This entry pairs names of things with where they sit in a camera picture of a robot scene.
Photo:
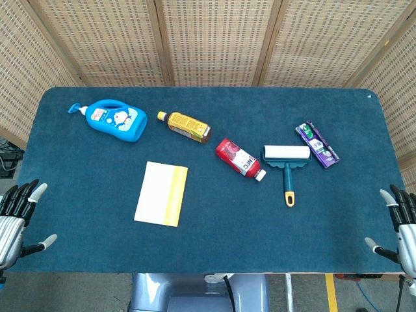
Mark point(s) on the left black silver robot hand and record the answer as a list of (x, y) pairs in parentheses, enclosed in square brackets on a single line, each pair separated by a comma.
[(11, 224)]

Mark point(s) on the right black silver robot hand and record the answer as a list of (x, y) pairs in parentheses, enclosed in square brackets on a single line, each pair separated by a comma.
[(406, 234)]

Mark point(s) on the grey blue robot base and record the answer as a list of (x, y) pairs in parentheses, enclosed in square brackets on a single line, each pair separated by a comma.
[(195, 292)]

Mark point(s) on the white and yellow notepad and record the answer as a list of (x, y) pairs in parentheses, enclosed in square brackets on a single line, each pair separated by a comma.
[(161, 193)]

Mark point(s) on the purple toothpaste box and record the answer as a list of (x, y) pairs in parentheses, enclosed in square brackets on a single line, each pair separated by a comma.
[(318, 144)]

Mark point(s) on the white table leg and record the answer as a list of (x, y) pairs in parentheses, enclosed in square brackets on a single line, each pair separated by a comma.
[(288, 292)]

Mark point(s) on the teal lint roller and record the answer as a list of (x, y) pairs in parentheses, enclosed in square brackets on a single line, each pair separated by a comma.
[(287, 159)]

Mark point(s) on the blue cartoon detergent bottle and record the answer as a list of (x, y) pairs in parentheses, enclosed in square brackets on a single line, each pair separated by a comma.
[(117, 121)]

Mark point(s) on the red NFC juice bottle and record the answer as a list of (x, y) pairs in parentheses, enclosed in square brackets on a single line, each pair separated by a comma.
[(239, 158)]

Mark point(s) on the dark blue table mat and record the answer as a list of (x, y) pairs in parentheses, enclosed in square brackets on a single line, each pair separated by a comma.
[(208, 211)]

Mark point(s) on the yellow label tea bottle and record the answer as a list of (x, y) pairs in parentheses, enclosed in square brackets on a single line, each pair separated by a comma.
[(187, 126)]

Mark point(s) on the bamboo folding screen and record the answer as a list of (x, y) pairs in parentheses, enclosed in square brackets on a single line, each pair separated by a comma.
[(214, 42)]

